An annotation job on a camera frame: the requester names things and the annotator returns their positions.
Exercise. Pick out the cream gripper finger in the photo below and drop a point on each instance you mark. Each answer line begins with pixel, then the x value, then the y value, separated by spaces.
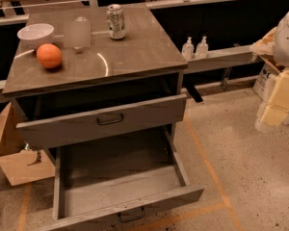
pixel 269 118
pixel 280 95

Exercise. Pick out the upper open grey drawer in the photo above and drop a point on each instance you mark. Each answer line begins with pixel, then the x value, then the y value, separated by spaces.
pixel 87 126

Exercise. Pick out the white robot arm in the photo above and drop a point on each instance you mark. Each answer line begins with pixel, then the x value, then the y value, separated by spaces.
pixel 275 44

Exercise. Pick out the right sanitizer bottle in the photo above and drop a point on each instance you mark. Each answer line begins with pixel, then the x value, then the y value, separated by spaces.
pixel 202 49

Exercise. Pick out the white corovan cardboard box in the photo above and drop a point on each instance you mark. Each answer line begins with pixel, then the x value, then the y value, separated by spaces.
pixel 263 84

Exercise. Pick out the orange fruit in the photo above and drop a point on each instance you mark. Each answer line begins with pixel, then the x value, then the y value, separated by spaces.
pixel 49 55

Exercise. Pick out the open grey drawer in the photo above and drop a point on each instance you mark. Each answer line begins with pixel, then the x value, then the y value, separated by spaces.
pixel 118 180
pixel 87 126

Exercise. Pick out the lower open grey drawer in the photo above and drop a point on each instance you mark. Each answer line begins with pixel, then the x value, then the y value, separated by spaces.
pixel 118 180

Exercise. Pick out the brown cardboard pieces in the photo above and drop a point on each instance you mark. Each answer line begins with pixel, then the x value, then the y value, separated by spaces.
pixel 18 161

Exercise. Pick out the white bowl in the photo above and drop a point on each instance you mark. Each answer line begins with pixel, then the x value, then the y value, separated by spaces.
pixel 35 35

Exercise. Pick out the clear plastic water bottle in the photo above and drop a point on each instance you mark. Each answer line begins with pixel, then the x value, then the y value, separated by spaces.
pixel 77 34

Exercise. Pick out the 7up soda can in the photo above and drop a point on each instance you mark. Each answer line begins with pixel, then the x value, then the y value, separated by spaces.
pixel 115 20

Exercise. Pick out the grey drawer cabinet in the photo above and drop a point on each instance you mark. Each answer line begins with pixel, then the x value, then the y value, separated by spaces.
pixel 144 65

